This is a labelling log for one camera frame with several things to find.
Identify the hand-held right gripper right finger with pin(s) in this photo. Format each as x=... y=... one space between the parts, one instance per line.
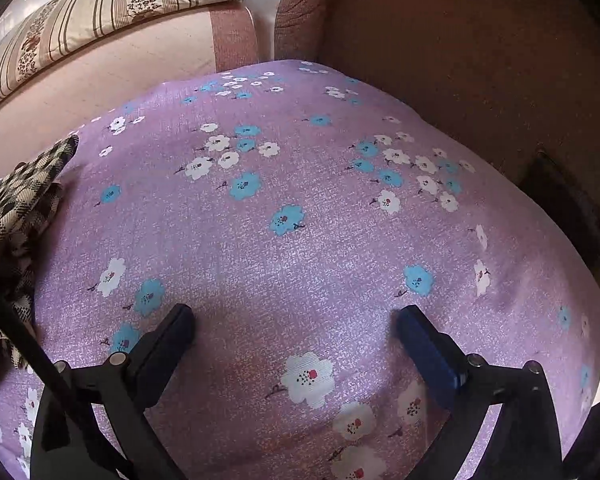
x=430 y=355

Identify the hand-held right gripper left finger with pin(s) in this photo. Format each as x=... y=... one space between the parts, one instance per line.
x=172 y=332

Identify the black and white checked garment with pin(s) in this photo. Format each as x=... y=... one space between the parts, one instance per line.
x=20 y=210

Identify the purple floral bedsheet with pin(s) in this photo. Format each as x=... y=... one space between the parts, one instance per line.
x=305 y=260

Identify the person's dark clothing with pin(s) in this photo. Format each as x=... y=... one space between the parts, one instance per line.
x=595 y=440

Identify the pink sofa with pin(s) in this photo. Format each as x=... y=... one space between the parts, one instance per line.
x=130 y=75

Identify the brown sofa armrest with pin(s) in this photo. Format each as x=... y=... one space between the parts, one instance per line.
x=455 y=60

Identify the striped floral cushion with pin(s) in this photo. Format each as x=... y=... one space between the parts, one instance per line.
x=105 y=15

